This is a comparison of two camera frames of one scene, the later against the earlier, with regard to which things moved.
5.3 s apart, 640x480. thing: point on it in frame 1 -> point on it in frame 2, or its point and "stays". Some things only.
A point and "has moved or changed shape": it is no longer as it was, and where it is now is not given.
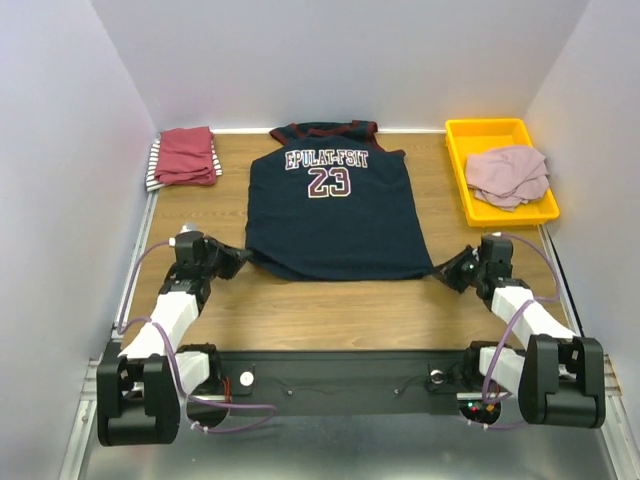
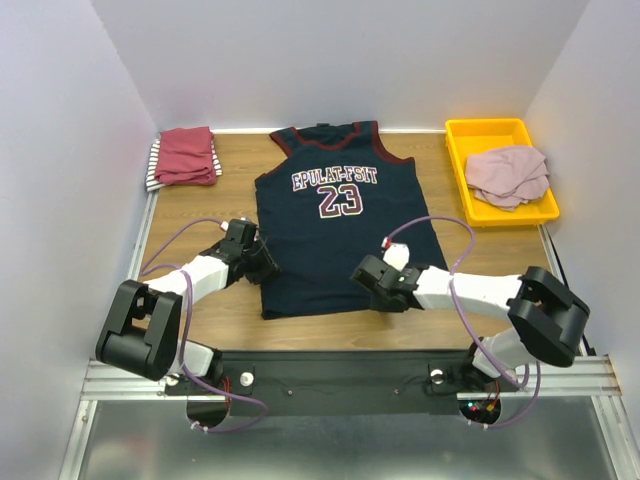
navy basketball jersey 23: x=327 y=202 has moved or changed shape
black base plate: x=346 y=382 stays
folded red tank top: x=185 y=156 stays
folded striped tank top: x=152 y=182 stays
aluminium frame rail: x=83 y=440 stays
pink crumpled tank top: x=507 y=176 stays
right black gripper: x=458 y=270 -> x=368 y=282
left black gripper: x=234 y=260 -> x=268 y=265
